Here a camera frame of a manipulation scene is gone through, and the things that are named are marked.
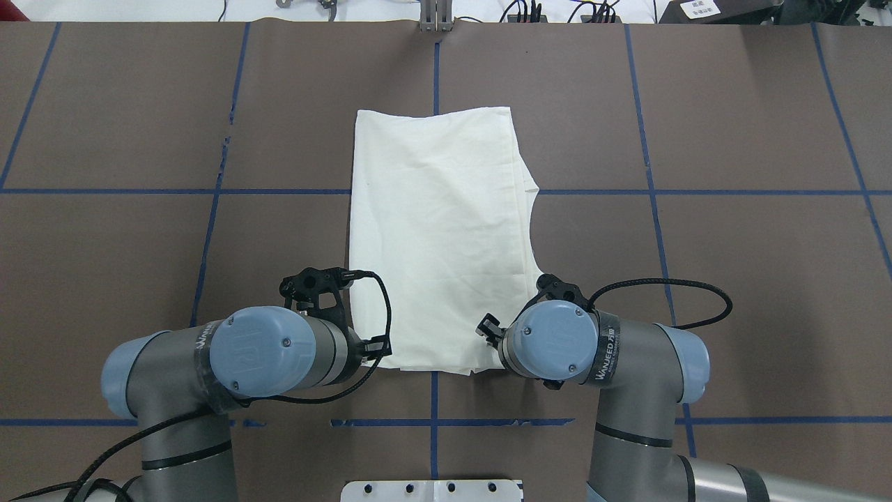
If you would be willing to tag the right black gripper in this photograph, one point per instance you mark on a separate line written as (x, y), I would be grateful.
(490, 328)

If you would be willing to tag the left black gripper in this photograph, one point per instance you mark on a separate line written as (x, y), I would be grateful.
(354, 344)

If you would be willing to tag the cream long-sleeve cat shirt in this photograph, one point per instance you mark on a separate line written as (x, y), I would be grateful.
(441, 210)

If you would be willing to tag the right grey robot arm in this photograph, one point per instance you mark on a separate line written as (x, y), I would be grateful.
(643, 372)

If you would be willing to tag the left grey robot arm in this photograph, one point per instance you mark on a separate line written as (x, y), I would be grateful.
(180, 387)

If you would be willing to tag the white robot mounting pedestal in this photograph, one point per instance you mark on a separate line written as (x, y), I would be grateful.
(434, 490)

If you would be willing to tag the aluminium frame post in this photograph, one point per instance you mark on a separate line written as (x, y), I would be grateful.
(436, 16)

